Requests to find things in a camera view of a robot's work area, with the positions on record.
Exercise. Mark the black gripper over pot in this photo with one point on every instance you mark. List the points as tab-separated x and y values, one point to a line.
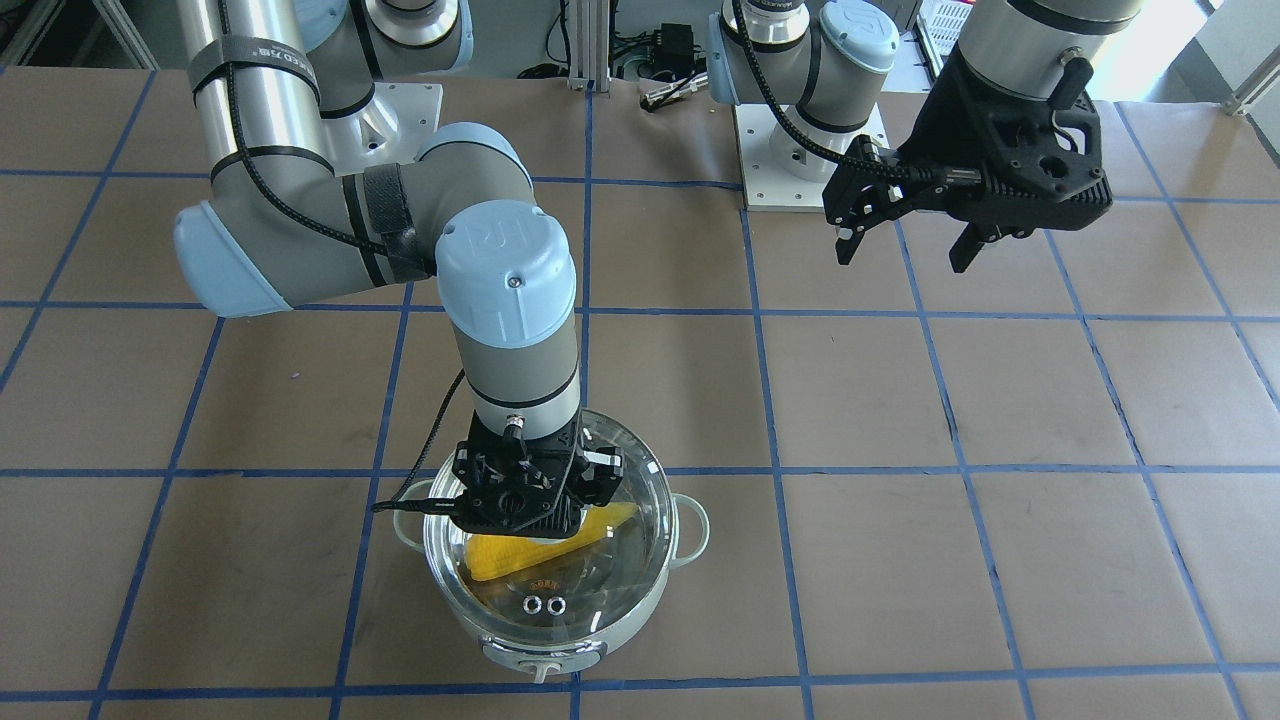
603	469

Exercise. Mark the yellow corn cob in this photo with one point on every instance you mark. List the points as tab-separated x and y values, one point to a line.
493	557

